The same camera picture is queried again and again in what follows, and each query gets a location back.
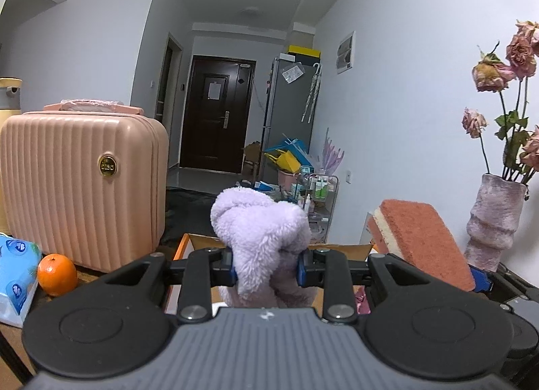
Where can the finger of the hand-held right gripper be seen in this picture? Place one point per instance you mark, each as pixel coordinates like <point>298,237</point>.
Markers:
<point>482,279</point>

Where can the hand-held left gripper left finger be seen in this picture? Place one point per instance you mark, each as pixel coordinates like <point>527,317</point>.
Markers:
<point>228,270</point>

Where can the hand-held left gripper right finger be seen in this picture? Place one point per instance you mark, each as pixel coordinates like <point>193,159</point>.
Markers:
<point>301,271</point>

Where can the orange-edged cardboard box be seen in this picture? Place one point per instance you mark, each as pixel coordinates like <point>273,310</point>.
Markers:
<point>337,251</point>

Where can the purple fluffy cloth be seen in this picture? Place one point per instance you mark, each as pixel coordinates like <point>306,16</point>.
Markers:
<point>257,230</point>

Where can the orange sponge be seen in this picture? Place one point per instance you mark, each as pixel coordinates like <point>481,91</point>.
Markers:
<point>421,234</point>

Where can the pink textured vase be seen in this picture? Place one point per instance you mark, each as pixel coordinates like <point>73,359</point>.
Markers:
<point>492,221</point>

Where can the black bag on floor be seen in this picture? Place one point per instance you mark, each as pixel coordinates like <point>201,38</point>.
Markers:
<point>185,213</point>

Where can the white leaning board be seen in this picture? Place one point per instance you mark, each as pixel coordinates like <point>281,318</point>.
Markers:
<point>367,228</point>

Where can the blue white package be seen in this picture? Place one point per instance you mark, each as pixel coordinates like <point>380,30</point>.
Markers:
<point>259,185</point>

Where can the pink bin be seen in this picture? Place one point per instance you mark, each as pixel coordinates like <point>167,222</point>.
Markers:
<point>288,178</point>

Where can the brown cardboard box by door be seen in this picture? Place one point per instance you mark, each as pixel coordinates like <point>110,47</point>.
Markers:
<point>252,158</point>

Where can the blue and yellow bags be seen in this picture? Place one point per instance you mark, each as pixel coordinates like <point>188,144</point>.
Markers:
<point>288,152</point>

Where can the dark brown door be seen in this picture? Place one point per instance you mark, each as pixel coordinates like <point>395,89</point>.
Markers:
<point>210,128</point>

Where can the grey refrigerator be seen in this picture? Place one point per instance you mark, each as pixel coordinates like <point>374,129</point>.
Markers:
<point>286,120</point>

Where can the orange fruit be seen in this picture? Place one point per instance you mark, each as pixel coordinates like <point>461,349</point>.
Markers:
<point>57,275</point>

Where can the white folded umbrella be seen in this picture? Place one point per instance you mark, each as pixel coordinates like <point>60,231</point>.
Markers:
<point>312,93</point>

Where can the pink ribbed suitcase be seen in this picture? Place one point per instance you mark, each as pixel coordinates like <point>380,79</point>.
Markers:
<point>63,187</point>

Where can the clear plastic bag on refrigerator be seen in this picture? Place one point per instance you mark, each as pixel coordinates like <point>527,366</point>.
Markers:
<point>292,73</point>

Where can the dried pink rose bouquet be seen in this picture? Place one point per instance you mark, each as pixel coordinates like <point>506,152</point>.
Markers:
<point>490,74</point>

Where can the blue tissue pack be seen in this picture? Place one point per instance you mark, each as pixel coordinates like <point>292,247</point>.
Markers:
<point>17,272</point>

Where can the pink flat item on suitcase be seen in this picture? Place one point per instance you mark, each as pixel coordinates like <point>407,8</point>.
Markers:
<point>92,106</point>

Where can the yellow black box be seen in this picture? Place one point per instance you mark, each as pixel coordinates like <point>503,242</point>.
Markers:
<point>303,51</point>

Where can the round ceiling lamp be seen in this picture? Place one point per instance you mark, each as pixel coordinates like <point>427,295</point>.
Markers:
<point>252,11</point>

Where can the yellow grey bottle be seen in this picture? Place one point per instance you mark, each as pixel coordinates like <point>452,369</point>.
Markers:
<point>8,95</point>

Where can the white wall outlet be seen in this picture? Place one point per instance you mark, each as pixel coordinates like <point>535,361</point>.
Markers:
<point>348,175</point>

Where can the wall electrical panel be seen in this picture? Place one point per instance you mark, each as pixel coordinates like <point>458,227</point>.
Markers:
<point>346,53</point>

